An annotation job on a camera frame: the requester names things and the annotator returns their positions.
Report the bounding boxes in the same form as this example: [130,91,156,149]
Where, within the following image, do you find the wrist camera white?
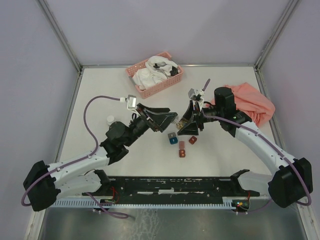
[188,88,205,105]
[119,94,137,111]

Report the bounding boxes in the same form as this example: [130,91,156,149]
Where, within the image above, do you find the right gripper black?
[176,100,223,136]

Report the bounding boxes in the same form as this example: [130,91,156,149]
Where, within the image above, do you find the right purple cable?
[202,78,312,215]

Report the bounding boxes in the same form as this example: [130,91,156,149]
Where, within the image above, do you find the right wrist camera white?
[188,88,205,105]

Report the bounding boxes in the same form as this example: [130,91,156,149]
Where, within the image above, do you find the white cloth in basket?
[132,56,181,91]

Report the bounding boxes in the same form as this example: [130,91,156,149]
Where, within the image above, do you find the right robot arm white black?
[177,87,313,208]

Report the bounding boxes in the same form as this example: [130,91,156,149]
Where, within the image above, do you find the red pill box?
[188,136,198,145]
[178,141,186,158]

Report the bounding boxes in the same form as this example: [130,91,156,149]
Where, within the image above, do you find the white cable duct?
[51,198,236,210]

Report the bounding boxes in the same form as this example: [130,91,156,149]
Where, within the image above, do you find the teal pill box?
[169,137,178,145]

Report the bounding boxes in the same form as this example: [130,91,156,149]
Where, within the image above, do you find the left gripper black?
[124,103,178,147]

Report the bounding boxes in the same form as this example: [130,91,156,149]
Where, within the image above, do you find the glass pill bottle yellow pills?
[173,115,188,130]

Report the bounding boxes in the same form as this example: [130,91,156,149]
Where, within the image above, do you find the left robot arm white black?
[21,103,178,212]

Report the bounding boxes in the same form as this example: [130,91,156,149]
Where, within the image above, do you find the pink shirt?
[211,82,276,127]

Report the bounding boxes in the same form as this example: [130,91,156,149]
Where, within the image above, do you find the white bottle cap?
[106,115,115,126]

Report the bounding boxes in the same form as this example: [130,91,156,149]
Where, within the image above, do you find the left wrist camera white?
[119,94,137,111]

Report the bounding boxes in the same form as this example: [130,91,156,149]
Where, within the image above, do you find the grey pill box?
[167,132,176,139]

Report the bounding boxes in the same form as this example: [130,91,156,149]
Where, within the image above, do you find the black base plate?
[92,176,260,205]

